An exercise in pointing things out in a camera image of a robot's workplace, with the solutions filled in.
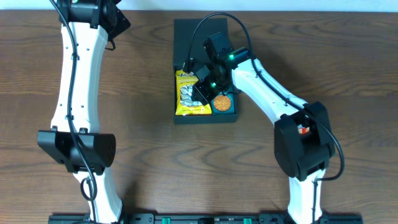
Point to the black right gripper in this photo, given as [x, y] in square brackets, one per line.
[204, 97]

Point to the yellow Hacks candy bag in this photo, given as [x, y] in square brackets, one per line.
[184, 87]

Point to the teal Chunkies cookie box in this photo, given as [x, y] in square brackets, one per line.
[223, 103]

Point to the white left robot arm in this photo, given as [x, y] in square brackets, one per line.
[74, 139]

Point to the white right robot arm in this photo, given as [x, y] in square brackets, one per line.
[303, 140]

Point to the black open gift box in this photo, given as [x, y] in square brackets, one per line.
[183, 31]

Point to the red Hello Panda box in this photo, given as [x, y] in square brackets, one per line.
[303, 130]

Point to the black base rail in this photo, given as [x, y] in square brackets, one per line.
[263, 218]

